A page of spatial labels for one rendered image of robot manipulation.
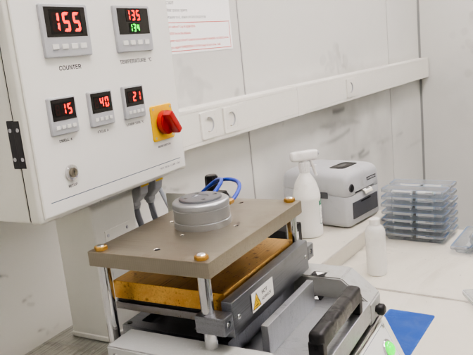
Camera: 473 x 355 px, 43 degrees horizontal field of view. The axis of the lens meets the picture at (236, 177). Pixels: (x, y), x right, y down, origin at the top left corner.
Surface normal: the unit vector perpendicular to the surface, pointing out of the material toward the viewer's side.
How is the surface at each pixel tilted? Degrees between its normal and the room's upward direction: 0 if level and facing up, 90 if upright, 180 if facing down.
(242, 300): 90
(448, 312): 0
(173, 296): 90
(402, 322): 0
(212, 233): 0
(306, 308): 90
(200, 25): 90
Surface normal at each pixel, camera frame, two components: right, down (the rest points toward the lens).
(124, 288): -0.47, 0.23
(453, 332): -0.10, -0.97
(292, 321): 0.87, 0.01
